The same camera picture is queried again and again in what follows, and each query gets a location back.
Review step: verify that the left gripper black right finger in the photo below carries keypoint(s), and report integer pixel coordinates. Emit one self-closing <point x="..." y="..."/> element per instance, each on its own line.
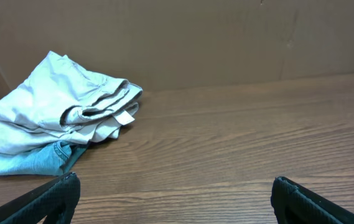
<point x="295" y="204"/>

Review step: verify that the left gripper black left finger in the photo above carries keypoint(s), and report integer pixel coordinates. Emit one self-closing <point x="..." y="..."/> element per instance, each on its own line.
<point x="53" y="202"/>

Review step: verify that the folded light blue jeans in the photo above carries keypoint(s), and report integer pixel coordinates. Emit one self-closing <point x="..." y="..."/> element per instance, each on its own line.
<point x="54" y="159"/>

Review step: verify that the folded beige garment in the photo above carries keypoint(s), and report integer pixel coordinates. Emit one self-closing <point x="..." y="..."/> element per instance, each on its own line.
<point x="62" y="101"/>

